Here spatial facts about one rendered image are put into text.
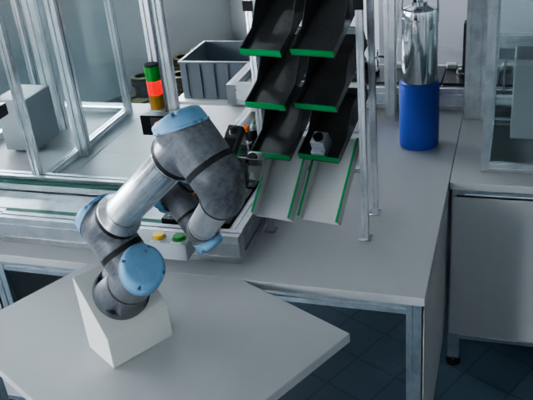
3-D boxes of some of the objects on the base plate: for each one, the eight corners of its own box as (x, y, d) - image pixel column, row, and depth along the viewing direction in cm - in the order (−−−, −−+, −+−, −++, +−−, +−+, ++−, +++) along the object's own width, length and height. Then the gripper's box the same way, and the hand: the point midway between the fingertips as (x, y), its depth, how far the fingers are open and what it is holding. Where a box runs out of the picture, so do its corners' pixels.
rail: (241, 264, 237) (238, 235, 231) (4, 241, 263) (-4, 214, 258) (247, 255, 241) (243, 225, 236) (13, 233, 268) (5, 206, 263)
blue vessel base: (436, 152, 296) (437, 87, 283) (396, 150, 301) (396, 86, 288) (440, 136, 309) (441, 74, 296) (402, 135, 314) (402, 73, 301)
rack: (370, 241, 242) (364, -9, 204) (263, 232, 253) (238, -6, 215) (381, 209, 259) (377, -26, 222) (281, 202, 270) (260, -23, 233)
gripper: (197, 183, 203) (235, 181, 222) (235, 190, 197) (271, 186, 216) (201, 151, 202) (239, 151, 221) (239, 157, 196) (274, 157, 215)
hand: (254, 159), depth 217 cm, fingers closed on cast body, 4 cm apart
